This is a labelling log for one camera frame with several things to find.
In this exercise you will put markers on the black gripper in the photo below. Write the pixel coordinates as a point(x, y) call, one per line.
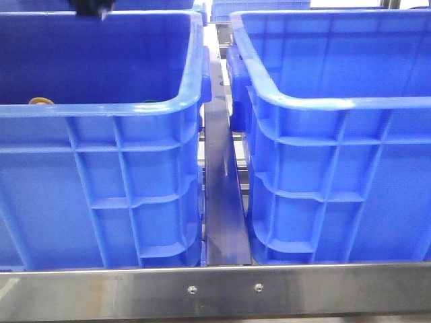
point(92, 8)

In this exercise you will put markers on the yellow mushroom push button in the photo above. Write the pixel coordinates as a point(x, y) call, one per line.
point(40, 100)

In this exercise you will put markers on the blue bin rear left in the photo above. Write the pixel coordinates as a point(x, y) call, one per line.
point(30, 6)

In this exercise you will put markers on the blue plastic bin left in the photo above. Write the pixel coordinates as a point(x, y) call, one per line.
point(100, 179)

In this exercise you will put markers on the blue plastic bin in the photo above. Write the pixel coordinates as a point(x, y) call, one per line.
point(100, 179)
point(337, 133)

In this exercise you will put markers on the blue bin rear right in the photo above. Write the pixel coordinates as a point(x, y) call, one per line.
point(221, 10)

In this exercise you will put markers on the blue plastic bin right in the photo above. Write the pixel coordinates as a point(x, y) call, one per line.
point(337, 133)

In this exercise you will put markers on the stainless steel front rail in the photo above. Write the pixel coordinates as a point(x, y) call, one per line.
point(216, 292)

